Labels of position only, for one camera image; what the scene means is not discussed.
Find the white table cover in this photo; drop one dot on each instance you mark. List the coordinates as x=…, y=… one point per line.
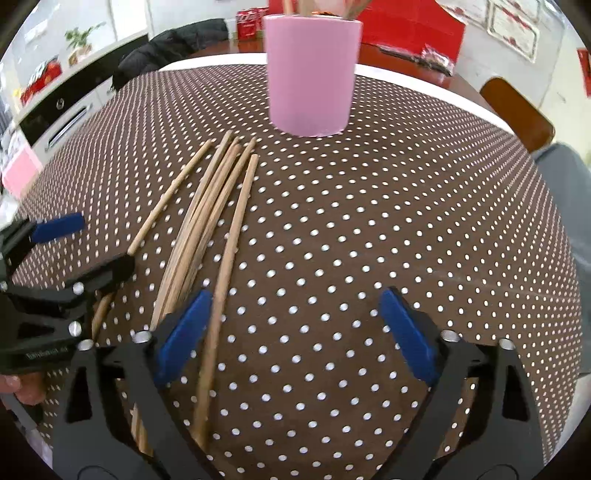
x=415, y=78

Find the black jacket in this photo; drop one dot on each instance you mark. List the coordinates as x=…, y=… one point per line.
x=171, y=50

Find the white cabinet with black drawer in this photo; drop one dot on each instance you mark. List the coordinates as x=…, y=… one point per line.
x=60, y=104

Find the brown polka dot tablecloth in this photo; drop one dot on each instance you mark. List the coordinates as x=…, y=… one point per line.
x=346, y=254

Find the red gift bag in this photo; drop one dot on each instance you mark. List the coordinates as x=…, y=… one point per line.
x=406, y=27

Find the pink cup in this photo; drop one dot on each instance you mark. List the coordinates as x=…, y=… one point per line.
x=311, y=78

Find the brown wooden chair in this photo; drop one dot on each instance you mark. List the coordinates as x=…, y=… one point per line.
x=521, y=115

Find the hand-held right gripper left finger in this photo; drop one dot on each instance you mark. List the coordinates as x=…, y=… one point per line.
x=182, y=337

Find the wall of award certificates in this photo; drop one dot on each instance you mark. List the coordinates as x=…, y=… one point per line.
x=512, y=27

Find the dark pens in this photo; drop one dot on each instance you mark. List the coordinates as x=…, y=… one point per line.
x=397, y=51

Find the wooden chopstick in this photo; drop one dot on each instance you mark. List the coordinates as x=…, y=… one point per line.
x=288, y=5

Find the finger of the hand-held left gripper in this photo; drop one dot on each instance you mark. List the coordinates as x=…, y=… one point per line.
x=101, y=272
x=57, y=226

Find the red diamond heart decoration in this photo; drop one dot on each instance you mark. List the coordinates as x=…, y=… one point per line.
x=584, y=71

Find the pile of wooden chopsticks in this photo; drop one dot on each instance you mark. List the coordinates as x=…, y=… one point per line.
x=217, y=189

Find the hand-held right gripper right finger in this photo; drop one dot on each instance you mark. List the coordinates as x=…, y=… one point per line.
x=411, y=337

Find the small potted plant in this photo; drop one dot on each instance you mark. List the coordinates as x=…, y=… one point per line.
x=83, y=41

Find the person's left hand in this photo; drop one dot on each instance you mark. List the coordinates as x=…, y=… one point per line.
x=25, y=390

